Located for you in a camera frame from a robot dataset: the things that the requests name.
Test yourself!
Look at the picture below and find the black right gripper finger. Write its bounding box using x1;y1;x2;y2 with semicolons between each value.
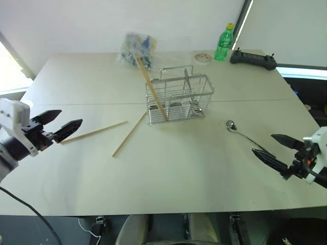
271;134;306;152
251;148;289;172

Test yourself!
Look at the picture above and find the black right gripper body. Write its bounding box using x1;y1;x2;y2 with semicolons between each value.
280;142;319;181

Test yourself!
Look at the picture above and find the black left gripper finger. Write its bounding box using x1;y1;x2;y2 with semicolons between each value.
53;118;83;144
38;110;62;126

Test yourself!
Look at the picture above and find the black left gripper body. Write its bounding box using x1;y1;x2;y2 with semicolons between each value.
21;115;56;152

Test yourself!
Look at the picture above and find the wooden chopstick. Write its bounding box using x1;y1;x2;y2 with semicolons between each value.
133;54;169;121
61;120;128;144
131;52;167;120
111;111;148;157

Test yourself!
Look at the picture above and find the metal spoon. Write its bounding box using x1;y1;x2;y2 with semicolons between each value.
225;119;264;151

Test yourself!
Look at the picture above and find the black remote controller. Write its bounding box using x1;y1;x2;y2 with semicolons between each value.
229;47;277;70

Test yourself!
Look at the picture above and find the clear plastic bag of items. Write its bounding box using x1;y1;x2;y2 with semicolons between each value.
114;31;158;70

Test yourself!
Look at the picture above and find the green plastic bottle yellow cap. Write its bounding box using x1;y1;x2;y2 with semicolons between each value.
214;23;235;61

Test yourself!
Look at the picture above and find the white tape roll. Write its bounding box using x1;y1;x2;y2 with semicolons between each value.
192;52;212;65

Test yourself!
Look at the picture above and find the grey chair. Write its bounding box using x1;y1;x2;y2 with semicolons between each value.
114;213;221;245

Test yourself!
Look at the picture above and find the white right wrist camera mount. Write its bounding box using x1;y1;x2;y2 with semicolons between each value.
303;126;327;184

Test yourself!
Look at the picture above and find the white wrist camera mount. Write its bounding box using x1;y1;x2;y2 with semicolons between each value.
303;126;327;184
0;99;38;157

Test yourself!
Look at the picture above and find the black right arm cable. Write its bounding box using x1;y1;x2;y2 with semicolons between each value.
303;153;327;189

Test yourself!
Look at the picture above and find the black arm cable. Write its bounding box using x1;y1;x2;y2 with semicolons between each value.
0;186;63;245
303;153;327;189

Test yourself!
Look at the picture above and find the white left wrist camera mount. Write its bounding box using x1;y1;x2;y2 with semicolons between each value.
0;99;38;157

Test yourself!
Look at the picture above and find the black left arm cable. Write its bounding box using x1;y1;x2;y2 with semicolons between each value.
0;186;63;245

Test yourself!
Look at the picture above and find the white cable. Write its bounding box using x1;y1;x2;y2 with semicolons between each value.
78;217;101;245

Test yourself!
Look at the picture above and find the metal wire cutlery rack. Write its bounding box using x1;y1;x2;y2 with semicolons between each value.
145;65;215;127

